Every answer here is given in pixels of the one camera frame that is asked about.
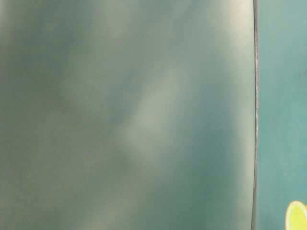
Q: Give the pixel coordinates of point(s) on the yellow-green rounded object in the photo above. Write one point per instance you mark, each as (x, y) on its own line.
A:
(296, 216)

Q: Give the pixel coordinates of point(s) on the large blurry grey-green panel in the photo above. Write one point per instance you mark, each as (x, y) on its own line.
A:
(126, 114)

